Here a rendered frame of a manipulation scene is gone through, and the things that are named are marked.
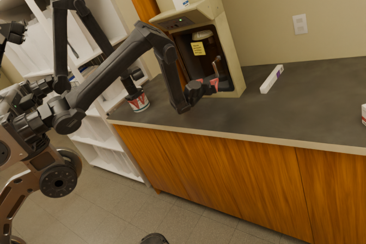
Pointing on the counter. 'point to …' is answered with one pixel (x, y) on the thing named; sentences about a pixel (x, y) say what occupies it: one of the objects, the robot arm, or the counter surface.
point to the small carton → (181, 1)
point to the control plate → (176, 23)
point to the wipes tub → (141, 105)
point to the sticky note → (198, 49)
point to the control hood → (193, 13)
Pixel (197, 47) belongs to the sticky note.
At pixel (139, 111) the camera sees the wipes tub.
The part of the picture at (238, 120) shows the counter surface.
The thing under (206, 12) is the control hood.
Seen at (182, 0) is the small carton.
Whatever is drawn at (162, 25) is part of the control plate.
